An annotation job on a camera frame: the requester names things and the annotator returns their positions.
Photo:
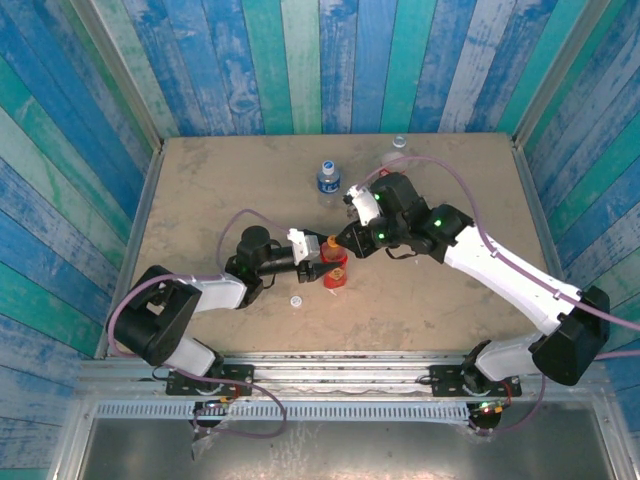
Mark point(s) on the small water bottle blue label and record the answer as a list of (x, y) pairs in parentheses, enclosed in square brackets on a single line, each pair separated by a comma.
[(328, 185)]

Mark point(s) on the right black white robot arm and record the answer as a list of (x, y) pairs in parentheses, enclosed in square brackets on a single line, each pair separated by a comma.
[(500, 275)]

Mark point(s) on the right small circuit board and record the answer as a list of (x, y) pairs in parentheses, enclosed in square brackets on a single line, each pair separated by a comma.
[(487, 407)]

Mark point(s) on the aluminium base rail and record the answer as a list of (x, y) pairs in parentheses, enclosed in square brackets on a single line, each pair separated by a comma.
[(340, 372)]

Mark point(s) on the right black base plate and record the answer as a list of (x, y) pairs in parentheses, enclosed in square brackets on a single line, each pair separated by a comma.
[(445, 380)]

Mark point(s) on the left small circuit board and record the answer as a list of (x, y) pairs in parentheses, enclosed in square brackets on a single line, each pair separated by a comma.
[(217, 402)]

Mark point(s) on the red drink bottle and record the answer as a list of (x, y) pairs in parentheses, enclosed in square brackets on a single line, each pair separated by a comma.
[(334, 260)]

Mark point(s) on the pale blue bottle cap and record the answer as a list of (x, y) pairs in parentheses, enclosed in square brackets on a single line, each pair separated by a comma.
[(328, 166)]

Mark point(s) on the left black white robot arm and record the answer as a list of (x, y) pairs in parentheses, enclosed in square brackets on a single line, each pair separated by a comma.
[(220, 295)]

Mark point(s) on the aluminium table side rail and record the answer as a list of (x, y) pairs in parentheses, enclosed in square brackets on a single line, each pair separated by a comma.
[(131, 250), (547, 250)]

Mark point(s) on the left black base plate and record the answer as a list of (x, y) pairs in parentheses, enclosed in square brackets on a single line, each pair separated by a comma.
[(240, 375)]

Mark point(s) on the small circuit board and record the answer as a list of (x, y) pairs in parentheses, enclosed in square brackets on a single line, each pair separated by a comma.
[(217, 402), (487, 407)]

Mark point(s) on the clear cola bottle red label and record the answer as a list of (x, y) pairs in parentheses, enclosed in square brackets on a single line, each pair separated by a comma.
[(392, 159)]

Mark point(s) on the metal sheet panel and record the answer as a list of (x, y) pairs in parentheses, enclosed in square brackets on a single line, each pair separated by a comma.
[(350, 455)]

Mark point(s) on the white bottle cap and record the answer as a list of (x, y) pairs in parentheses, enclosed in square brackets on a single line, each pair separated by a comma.
[(296, 301)]

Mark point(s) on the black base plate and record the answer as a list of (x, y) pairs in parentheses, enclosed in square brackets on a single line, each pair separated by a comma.
[(445, 380), (240, 375)]

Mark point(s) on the aluminium corner post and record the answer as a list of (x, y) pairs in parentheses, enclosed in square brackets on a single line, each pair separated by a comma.
[(117, 65), (559, 65)]

